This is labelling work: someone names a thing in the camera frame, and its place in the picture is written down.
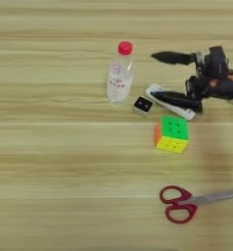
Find clear bottle red cap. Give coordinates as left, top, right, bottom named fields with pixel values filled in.
left=106, top=39, right=136, bottom=105

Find white remote control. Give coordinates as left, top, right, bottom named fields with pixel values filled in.
left=145, top=82, right=197, bottom=122

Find red-handled scissors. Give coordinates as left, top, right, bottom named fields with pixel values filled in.
left=159, top=185, right=233, bottom=226

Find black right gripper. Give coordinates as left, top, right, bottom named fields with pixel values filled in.
left=150, top=51, right=233, bottom=113

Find small silver black-topped box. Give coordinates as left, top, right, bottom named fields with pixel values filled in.
left=132, top=95, right=154, bottom=118

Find colourful puzzle cube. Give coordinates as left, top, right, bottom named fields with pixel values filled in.
left=154, top=114, right=191, bottom=155

